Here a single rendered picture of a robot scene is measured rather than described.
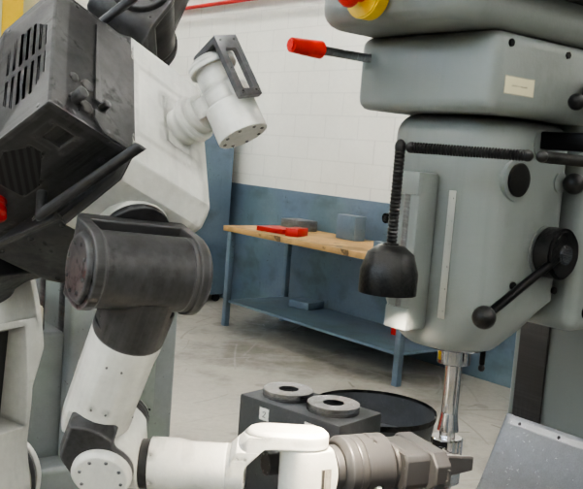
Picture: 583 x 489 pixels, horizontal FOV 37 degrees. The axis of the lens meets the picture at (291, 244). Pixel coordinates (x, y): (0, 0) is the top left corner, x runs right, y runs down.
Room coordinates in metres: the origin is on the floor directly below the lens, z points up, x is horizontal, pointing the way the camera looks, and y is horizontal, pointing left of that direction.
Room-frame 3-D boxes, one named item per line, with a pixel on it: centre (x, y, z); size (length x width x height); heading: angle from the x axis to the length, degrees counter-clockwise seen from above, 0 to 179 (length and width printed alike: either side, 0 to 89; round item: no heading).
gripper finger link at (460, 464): (1.20, -0.26, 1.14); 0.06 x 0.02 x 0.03; 117
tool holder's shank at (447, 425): (1.23, -0.25, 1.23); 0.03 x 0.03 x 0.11
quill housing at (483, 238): (1.23, -0.25, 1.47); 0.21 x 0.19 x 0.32; 40
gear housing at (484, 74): (1.26, -0.28, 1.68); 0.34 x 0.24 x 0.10; 130
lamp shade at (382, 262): (1.06, -0.12, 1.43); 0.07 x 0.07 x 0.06
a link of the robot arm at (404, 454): (1.19, -0.16, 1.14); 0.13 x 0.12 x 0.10; 27
